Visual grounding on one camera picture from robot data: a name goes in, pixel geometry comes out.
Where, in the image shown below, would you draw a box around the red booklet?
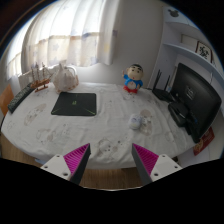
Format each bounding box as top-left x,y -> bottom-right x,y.
192,126 -> 215,157

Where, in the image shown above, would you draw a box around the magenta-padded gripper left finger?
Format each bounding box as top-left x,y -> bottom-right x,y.
40,143 -> 92,186

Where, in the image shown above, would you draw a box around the white shelf unit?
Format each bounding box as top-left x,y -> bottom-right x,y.
148,6 -> 224,101

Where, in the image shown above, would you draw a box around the white cartoon-print computer mouse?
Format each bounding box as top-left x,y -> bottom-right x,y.
128,113 -> 144,130

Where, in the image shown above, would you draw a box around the white cartoon-print tablecloth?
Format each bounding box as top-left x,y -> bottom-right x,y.
0,81 -> 198,169

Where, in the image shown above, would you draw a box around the black keyboard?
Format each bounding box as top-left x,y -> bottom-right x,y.
7,83 -> 36,114

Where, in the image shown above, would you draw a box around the wooden model sailing ship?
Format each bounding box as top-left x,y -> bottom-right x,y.
30,62 -> 52,93

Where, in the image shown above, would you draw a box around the white star-print curtain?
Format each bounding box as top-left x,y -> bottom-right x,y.
6,0 -> 121,79

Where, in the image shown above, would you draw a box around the cartoon boy figurine clock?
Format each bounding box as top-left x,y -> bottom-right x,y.
121,63 -> 145,95

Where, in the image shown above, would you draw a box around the orange wooden chair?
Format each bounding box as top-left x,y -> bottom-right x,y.
0,83 -> 15,116

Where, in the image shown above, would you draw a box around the black desktop device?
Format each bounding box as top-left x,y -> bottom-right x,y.
167,101 -> 193,128

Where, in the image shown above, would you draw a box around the black router with antennas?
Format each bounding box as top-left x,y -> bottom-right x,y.
152,69 -> 176,103

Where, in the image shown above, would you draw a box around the black computer monitor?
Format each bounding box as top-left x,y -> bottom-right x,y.
168,62 -> 223,144

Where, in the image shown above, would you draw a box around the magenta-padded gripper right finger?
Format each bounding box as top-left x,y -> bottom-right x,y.
131,143 -> 183,186

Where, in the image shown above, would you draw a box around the white crumpled bag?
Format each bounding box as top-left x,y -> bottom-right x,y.
52,62 -> 80,94

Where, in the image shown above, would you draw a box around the black mouse pad green lines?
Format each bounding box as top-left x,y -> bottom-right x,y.
50,92 -> 98,117

